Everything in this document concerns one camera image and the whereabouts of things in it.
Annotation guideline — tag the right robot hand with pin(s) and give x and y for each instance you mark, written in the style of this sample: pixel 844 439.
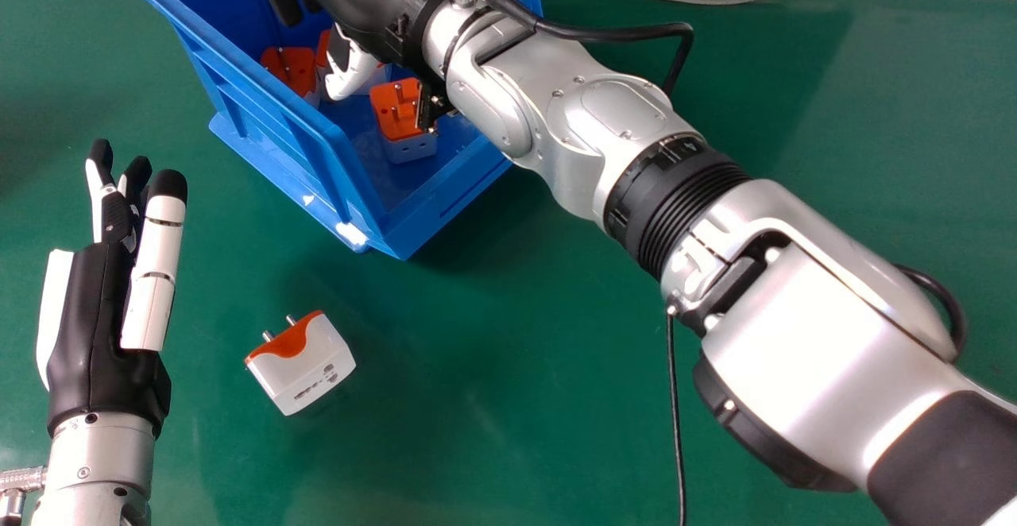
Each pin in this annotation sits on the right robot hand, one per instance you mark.
pixel 361 1

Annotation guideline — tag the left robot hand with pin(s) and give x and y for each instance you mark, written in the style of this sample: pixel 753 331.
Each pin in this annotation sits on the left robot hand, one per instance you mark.
pixel 103 335

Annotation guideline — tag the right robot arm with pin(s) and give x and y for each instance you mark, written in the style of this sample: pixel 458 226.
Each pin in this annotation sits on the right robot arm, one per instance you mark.
pixel 715 248

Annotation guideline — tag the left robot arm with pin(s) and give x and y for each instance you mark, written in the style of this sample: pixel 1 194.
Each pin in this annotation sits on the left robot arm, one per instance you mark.
pixel 91 470

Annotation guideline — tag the white-and-orange plug adapter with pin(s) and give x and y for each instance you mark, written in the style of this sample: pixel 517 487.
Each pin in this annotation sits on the white-and-orange plug adapter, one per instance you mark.
pixel 292 69
pixel 302 363
pixel 401 125

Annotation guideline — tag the blue plastic bin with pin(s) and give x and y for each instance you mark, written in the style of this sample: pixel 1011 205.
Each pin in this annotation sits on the blue plastic bin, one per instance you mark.
pixel 318 145

